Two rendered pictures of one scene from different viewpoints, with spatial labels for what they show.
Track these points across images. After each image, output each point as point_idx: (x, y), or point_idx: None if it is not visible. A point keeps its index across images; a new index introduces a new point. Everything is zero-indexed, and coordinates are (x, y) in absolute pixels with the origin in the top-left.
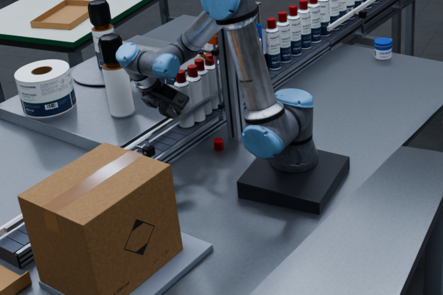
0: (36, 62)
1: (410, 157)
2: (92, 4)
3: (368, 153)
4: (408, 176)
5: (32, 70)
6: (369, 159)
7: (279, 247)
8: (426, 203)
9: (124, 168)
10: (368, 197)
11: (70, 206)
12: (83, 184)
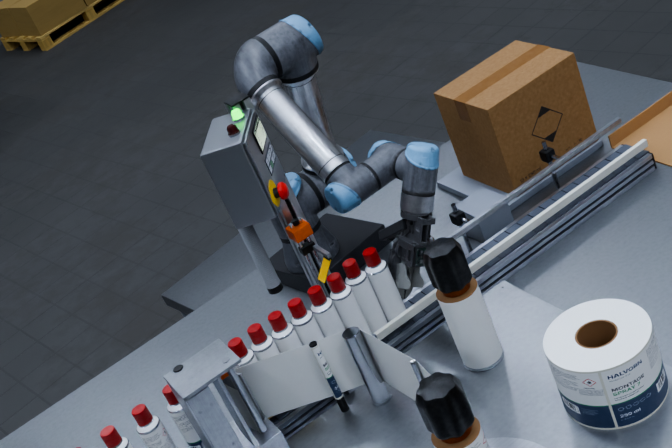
0: (611, 365)
1: (203, 292)
2: (448, 374)
3: (232, 300)
4: (226, 268)
5: (615, 334)
6: (238, 291)
7: (382, 193)
8: (240, 238)
9: (473, 84)
10: (278, 243)
11: (525, 50)
12: (512, 68)
